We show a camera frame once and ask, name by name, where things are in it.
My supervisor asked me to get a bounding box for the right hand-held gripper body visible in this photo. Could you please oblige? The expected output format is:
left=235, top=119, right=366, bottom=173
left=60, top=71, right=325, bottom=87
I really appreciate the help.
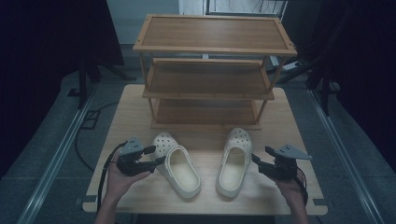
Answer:
left=260, top=144, right=313, bottom=181

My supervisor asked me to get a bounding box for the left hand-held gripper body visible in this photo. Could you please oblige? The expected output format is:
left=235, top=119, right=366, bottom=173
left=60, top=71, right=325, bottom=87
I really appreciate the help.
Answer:
left=116, top=135, right=156, bottom=177

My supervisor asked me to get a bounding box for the cream clog shoe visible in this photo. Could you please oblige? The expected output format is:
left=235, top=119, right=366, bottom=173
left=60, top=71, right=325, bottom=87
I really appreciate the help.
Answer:
left=215, top=127, right=254, bottom=199
left=151, top=132, right=202, bottom=200

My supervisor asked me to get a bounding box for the person's right hand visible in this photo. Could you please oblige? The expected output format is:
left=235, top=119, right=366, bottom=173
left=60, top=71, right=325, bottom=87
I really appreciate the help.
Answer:
left=275, top=174, right=307, bottom=206

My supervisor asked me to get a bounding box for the person's left hand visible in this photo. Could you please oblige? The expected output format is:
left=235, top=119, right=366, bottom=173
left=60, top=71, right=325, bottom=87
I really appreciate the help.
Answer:
left=106, top=161, right=152, bottom=201

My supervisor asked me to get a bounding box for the black metal stand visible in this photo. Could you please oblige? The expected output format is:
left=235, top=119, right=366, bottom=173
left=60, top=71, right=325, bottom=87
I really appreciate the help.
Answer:
left=276, top=8, right=342, bottom=117
left=67, top=58, right=137, bottom=110

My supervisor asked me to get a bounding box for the white power strip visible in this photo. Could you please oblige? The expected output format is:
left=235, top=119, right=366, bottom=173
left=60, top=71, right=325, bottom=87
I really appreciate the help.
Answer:
left=270, top=55, right=304, bottom=72

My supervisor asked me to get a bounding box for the wooden three-tier shoe rack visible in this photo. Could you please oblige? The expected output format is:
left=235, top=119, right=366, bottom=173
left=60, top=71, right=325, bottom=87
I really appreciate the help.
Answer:
left=133, top=13, right=298, bottom=131

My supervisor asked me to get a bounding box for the dark curtain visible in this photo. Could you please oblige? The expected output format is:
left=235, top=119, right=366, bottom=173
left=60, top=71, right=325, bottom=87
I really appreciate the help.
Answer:
left=0, top=0, right=125, bottom=180
left=281, top=0, right=396, bottom=174

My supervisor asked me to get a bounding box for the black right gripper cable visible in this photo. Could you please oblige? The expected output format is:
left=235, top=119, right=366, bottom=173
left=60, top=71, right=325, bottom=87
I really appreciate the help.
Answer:
left=295, top=167, right=309, bottom=206

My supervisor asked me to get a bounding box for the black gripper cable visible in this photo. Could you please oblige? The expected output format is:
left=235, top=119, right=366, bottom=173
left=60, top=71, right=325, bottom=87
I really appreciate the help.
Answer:
left=96, top=141, right=129, bottom=213
left=295, top=167, right=309, bottom=206

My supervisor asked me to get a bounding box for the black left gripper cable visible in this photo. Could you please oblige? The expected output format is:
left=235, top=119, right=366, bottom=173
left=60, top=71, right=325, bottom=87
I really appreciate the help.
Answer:
left=96, top=141, right=129, bottom=213

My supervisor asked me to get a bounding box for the black floor cable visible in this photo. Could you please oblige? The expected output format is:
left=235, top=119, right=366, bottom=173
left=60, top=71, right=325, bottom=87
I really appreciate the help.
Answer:
left=74, top=102, right=120, bottom=173

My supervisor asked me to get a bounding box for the metal floor rail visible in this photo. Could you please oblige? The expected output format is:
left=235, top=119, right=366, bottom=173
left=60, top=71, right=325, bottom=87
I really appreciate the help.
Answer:
left=16, top=90, right=96, bottom=224
left=307, top=88, right=387, bottom=224

